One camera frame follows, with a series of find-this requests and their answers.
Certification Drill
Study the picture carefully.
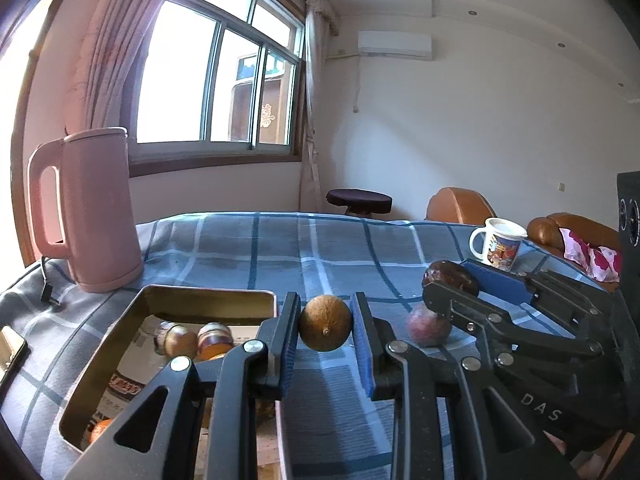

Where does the tan round longan fruit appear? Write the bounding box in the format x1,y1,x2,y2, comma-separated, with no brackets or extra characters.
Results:
298,295,352,352

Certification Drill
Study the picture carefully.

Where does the dark brown round fruit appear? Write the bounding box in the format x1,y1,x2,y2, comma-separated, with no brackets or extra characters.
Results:
422,260,480,296

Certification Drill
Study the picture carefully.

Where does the purple passion fruit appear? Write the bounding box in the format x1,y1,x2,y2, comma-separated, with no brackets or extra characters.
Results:
407,304,452,348

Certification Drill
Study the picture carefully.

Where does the large orange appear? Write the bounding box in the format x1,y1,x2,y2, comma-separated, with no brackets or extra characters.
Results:
89,418,113,444

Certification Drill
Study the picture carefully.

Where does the white cartoon printed mug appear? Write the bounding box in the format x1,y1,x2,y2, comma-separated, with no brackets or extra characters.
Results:
469,218,527,271

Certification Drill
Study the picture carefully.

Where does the brown leather sofa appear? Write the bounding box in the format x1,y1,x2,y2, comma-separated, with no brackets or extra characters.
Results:
527,212,622,292

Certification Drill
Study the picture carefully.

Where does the pink floral cushion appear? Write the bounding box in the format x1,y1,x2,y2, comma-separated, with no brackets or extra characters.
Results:
560,228,622,283

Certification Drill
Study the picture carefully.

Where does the gold metal tin box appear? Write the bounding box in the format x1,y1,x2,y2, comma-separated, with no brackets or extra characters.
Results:
60,285,278,451

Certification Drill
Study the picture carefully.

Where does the dark round stool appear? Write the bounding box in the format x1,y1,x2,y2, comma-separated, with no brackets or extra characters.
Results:
326,188,393,218

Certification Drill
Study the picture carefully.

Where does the printed paper sheet in tin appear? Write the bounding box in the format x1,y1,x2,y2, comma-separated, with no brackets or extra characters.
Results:
79,314,266,451

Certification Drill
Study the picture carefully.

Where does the black speaker box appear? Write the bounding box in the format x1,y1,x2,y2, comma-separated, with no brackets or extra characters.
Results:
617,171,640,310

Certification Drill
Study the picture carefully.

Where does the pink electric kettle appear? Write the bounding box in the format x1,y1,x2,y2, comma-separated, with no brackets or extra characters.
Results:
28,127,143,292

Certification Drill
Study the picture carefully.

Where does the sliding glass window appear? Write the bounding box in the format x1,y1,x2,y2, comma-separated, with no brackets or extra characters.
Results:
122,0,305,177

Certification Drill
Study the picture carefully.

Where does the pink curtain right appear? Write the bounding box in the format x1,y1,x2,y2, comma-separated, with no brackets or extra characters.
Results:
298,8,330,212

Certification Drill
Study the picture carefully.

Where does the pink curtain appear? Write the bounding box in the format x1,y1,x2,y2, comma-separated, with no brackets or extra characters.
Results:
64,0,164,134
298,8,330,212

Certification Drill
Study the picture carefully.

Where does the pink curtain left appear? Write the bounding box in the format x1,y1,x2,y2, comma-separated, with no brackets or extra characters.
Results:
64,0,164,134

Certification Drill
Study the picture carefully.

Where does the black kettle power cord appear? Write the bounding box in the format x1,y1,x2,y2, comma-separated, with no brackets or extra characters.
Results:
38,254,66,307

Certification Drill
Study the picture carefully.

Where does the white wall air conditioner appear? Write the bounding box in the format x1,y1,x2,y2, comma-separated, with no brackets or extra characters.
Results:
358,30,433,61

